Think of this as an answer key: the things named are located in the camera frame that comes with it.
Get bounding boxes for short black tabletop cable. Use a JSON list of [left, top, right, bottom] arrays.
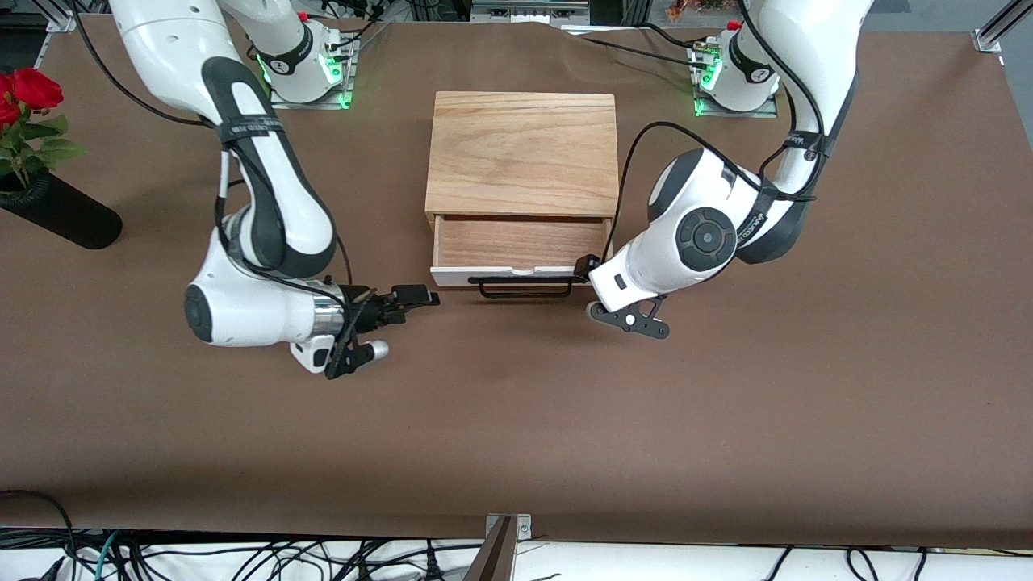
[[638, 22, 700, 51]]

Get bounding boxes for tangled black cables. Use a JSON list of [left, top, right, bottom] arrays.
[[32, 529, 485, 581]]

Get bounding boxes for brown table cover sheet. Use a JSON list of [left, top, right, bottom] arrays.
[[0, 15, 1033, 550]]

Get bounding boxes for long black tabletop cable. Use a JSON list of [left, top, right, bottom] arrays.
[[579, 36, 709, 69]]

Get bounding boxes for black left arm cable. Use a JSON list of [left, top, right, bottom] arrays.
[[601, 0, 829, 259]]

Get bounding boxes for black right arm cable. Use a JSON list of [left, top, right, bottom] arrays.
[[71, 0, 360, 380]]

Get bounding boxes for small metal bracket plate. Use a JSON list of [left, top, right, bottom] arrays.
[[485, 514, 533, 541]]

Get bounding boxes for teal cable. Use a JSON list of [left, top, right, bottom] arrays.
[[94, 531, 120, 581]]

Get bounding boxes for orange background items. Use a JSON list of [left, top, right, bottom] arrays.
[[665, 0, 729, 22]]

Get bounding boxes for black cable at right base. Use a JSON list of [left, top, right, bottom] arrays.
[[323, 0, 390, 54]]

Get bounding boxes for black cylindrical vase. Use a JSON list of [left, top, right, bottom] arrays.
[[0, 169, 124, 250]]

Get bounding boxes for light wooden drawer cabinet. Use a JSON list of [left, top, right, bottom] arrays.
[[424, 91, 621, 235]]

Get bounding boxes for green rose stems with leaves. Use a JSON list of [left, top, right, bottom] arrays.
[[0, 113, 89, 191]]

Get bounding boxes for aluminium frame profile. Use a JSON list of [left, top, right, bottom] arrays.
[[972, 0, 1033, 54], [32, 0, 91, 35]]

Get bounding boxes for white-front drawer with black handle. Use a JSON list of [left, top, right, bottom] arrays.
[[429, 215, 614, 300]]

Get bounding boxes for dark camera mount pole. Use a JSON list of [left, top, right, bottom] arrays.
[[462, 516, 517, 581]]

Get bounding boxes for looping black floor cable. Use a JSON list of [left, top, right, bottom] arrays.
[[0, 489, 78, 581]]

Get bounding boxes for grey equipment box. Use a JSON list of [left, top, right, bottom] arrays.
[[470, 0, 591, 25]]

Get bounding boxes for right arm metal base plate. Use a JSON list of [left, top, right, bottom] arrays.
[[269, 36, 356, 111]]

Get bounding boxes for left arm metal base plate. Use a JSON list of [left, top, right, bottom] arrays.
[[692, 44, 780, 119]]

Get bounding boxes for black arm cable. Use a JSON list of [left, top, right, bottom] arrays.
[[71, 0, 360, 380], [601, 0, 829, 259]]

